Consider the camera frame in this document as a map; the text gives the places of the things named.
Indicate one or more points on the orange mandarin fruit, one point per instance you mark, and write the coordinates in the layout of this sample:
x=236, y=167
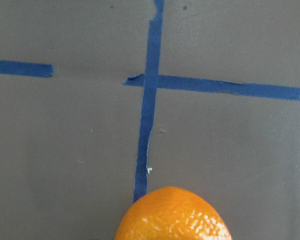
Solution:
x=172, y=213

